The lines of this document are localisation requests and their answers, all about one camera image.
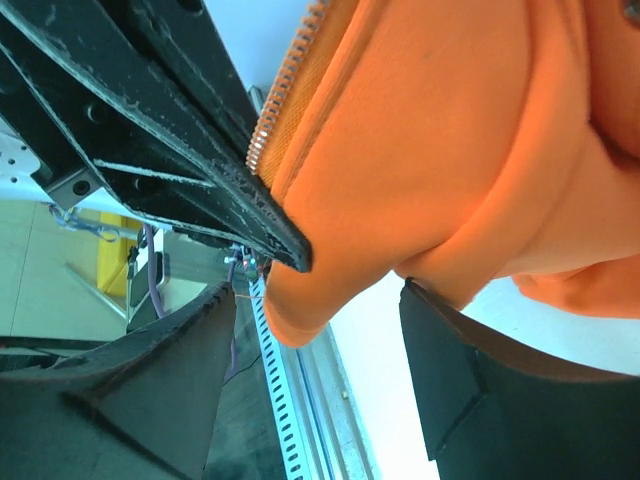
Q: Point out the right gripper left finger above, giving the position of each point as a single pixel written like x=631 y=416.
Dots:
x=140 y=407

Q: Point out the orange zip jacket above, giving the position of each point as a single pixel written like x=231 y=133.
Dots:
x=454 y=143

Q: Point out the yellow box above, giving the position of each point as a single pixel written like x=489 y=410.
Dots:
x=113 y=252

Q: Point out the slotted cable duct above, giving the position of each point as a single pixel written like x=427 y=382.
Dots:
x=281 y=399

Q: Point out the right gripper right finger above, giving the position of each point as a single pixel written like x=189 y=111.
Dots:
x=491 y=407

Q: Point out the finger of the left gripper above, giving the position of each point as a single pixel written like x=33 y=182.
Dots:
x=96 y=111
x=181 y=38

